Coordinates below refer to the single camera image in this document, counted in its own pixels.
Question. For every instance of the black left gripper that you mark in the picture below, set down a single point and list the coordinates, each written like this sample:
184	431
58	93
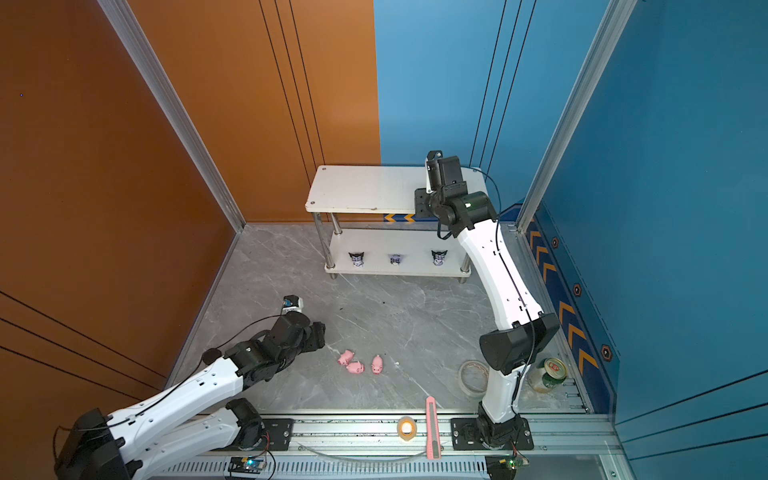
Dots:
316	335

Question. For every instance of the black purple figurine toy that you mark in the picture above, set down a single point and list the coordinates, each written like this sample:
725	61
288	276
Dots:
439	257

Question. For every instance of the pink pig toy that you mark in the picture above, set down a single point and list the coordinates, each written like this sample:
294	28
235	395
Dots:
355	367
377	365
346	358

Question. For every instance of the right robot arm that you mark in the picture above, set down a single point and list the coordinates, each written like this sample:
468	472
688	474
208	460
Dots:
523	328

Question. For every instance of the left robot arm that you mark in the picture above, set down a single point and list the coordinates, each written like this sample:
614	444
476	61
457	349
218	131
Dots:
204	412

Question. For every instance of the white two-tier shelf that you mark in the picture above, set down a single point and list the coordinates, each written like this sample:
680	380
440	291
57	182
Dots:
372	211

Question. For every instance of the small beige tape roll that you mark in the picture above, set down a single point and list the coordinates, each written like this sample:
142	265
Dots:
406	428

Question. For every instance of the green circuit board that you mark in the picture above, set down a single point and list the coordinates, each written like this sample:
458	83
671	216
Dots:
250	465

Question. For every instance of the pink utility knife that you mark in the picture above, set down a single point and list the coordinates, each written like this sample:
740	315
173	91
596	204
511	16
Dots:
433	445

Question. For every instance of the clear tape roll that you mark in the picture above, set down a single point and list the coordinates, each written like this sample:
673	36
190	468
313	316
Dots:
473	377

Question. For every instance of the green tape roll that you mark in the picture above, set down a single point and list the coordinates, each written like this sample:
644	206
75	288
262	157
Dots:
549	374

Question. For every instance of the right circuit board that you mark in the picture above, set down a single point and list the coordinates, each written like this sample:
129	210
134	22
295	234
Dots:
505	467

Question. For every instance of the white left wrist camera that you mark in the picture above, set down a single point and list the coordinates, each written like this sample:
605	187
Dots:
292	303

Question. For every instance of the aluminium corner post right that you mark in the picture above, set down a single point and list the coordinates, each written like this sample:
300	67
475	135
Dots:
609	32

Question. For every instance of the aluminium corner post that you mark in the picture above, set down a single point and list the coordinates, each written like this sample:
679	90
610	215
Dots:
133	38
609	32

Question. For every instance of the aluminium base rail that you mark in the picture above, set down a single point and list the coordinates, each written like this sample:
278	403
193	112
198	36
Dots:
369	434

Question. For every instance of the aluminium corner post left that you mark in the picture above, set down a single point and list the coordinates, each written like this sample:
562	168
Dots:
133	38

